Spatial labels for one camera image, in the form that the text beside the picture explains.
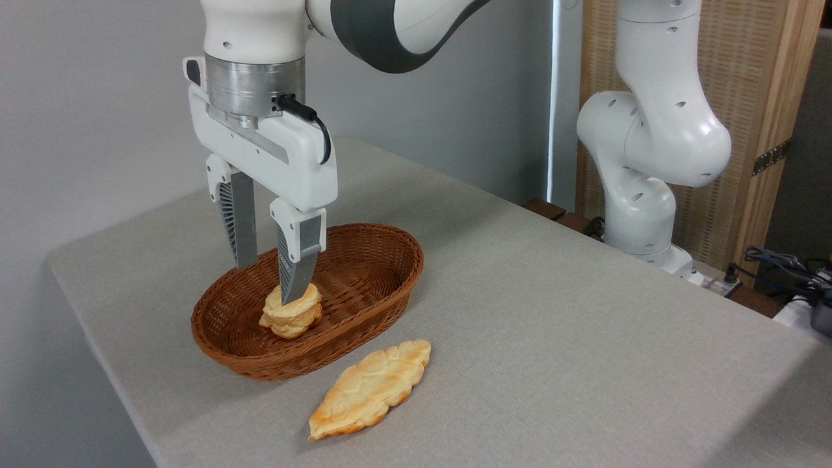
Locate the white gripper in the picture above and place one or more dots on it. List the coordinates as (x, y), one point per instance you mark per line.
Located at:
(286, 159)

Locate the long leaf-shaped bread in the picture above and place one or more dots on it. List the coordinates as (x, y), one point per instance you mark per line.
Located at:
(370, 390)

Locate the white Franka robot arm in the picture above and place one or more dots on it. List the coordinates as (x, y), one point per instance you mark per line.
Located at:
(650, 130)

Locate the small round puff bread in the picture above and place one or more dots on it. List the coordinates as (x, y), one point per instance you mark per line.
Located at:
(292, 318)

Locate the brown wicker basket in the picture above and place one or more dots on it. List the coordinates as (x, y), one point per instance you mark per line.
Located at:
(364, 286)

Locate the brown wooden block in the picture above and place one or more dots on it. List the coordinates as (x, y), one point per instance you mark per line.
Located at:
(545, 208)
(575, 223)

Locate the grey tablecloth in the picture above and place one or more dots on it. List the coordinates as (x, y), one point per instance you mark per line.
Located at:
(552, 325)

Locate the white power strip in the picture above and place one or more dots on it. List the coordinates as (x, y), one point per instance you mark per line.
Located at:
(715, 284)

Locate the bamboo folding screen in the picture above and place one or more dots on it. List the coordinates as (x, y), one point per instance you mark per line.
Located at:
(734, 65)

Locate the metal screen hinge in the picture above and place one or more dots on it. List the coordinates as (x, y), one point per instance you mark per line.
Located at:
(771, 157)

